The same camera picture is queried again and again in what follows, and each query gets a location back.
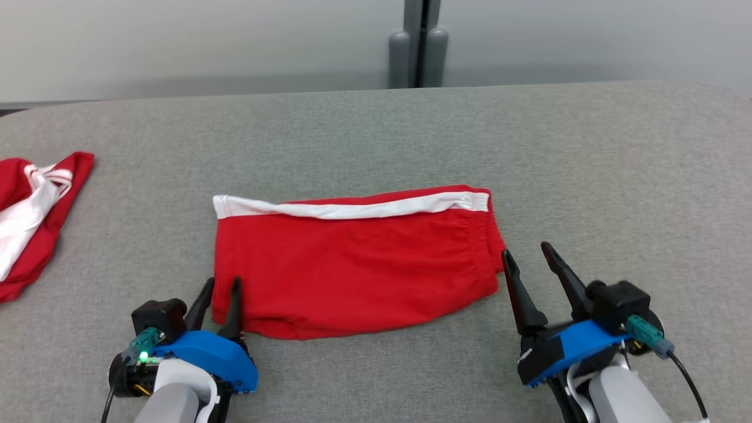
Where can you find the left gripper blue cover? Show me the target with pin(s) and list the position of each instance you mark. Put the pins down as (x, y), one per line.
(217, 358)

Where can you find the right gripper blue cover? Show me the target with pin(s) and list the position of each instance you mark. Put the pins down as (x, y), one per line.
(576, 346)

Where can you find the red shorts white stripe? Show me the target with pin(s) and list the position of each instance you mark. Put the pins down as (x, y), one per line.
(352, 270)

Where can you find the red Bulls jersey white sleeves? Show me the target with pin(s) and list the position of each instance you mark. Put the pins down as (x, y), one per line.
(35, 235)

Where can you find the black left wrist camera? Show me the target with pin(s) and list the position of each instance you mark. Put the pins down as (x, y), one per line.
(158, 317)

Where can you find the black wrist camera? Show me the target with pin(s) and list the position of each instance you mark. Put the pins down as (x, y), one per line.
(158, 317)
(620, 302)

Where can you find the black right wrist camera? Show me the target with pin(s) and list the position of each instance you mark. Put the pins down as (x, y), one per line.
(620, 302)

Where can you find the grey cylinder post foot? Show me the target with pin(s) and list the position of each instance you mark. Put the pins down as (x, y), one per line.
(436, 59)
(399, 59)

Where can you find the grey metal wall post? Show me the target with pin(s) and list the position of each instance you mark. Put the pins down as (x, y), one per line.
(422, 29)

